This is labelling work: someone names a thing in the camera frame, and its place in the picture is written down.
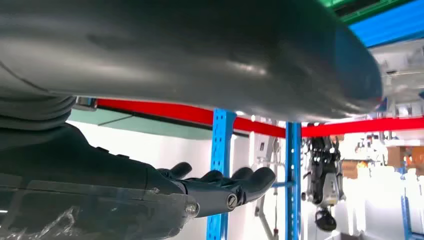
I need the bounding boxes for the blue metal shelf rack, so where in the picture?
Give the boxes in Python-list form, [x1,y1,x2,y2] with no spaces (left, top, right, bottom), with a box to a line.
[205,0,424,240]

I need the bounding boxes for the green plastic crate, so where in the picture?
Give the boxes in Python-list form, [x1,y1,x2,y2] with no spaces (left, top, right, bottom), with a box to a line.
[317,0,413,25]

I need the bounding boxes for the dark humanoid robot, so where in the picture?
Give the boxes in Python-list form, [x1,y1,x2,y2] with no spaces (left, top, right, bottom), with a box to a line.
[300,124,347,233]

